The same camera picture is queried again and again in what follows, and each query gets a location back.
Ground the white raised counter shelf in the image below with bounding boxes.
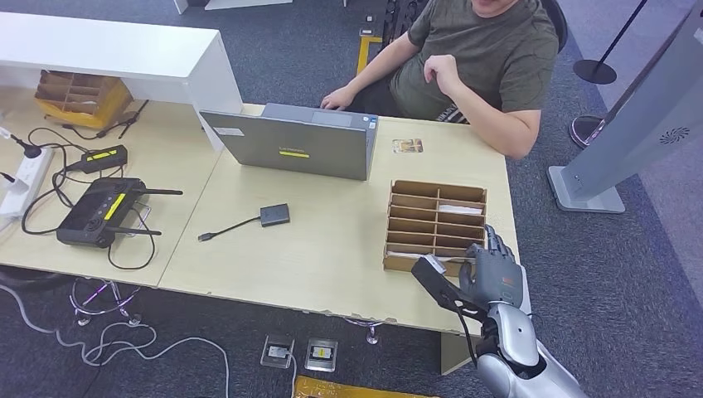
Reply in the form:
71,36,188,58
0,11,245,153

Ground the grey laptop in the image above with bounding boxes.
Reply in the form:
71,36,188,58
198,103,380,182

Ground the white furniture base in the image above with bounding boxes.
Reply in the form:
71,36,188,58
173,0,295,15

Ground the person's left hand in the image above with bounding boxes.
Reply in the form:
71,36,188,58
423,53,463,98

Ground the grey floor cable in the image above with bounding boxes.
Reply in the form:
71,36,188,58
0,283,230,398

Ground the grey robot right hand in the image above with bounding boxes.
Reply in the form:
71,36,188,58
458,224,526,309

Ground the black stanchion post with base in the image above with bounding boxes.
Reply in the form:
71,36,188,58
572,0,652,86

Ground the grey kiosk stand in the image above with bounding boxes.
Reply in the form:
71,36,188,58
546,2,703,215

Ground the black USB adapter with cable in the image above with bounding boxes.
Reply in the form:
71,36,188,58
196,203,291,243

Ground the floor socket box with plug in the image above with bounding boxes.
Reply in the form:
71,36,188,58
259,334,295,370

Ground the person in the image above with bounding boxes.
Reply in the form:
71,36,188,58
320,0,561,162

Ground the white floor cable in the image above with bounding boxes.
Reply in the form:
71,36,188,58
285,352,298,398

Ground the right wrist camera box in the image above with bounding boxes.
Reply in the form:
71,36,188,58
410,254,474,315

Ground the black power brick yellow label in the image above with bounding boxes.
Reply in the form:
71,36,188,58
65,144,129,174

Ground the grey card reader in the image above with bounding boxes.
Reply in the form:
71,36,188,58
518,266,533,318

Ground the black power cable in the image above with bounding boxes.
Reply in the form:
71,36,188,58
20,126,126,235

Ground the chrome stanchion base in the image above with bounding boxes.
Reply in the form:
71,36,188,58
569,115,606,150

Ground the black office chair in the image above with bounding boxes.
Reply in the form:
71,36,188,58
541,0,570,53

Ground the black looped cable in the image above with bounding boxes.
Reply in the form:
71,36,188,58
105,206,157,271

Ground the silver floor socket box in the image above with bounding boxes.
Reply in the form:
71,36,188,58
303,337,339,375

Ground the beige desk leg panel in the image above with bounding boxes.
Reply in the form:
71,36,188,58
439,333,484,376

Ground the black plug with cable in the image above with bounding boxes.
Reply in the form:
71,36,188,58
7,131,43,160

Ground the chrome stool base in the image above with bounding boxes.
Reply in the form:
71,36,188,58
68,276,143,328

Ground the white power strip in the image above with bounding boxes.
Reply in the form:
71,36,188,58
0,147,55,218

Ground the person's right hand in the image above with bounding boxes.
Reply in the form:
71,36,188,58
320,85,359,113

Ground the black cable chain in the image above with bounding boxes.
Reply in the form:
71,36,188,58
379,0,427,51

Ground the black small tripod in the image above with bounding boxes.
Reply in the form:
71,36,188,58
61,99,150,140

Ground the chrome desk foot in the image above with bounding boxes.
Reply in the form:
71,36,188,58
343,318,385,347

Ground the cardboard organizer with yellow side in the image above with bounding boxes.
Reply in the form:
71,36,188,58
33,70,134,131

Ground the brown cardboard card organizer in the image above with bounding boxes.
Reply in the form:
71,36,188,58
382,179,489,279

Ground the black remote controller with antennas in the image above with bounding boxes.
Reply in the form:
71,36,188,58
56,176,184,249

